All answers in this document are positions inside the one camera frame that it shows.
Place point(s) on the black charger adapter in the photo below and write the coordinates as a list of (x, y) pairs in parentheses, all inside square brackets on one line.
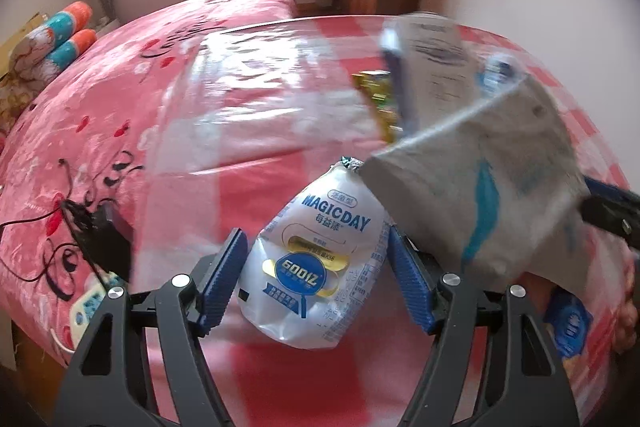
[(102, 237)]

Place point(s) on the floral quilt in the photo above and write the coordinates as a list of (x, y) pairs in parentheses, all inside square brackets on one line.
[(15, 99)]

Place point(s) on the beige power strip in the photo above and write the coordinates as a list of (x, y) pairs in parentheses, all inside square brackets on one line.
[(90, 307)]

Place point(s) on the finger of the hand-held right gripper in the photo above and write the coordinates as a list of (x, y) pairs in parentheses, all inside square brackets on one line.
[(612, 217), (399, 82)]

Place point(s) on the white Magicday drink pouch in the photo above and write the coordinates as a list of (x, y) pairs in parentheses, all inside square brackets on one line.
[(305, 267)]

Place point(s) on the yellow bed headboard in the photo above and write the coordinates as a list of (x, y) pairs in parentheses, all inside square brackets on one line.
[(20, 37)]

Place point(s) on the pink bed with cover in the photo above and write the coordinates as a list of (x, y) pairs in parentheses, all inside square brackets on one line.
[(100, 107)]

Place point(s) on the floral teal orange bolster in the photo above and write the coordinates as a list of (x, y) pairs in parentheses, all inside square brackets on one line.
[(65, 24), (70, 49)]

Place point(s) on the grey wet wipes packet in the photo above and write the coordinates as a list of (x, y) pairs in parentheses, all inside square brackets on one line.
[(490, 167)]

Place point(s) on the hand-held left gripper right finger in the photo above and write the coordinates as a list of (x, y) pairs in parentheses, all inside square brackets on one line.
[(411, 287)]

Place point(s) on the small blue white packet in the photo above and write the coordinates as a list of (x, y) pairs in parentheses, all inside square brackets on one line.
[(567, 324)]

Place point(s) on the red checked tablecloth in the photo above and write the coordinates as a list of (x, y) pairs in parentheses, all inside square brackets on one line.
[(280, 117)]

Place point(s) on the yellow green snack packet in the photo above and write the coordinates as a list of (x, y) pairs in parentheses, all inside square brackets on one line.
[(375, 94)]

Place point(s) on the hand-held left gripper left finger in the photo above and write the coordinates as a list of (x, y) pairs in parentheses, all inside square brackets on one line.
[(222, 282)]

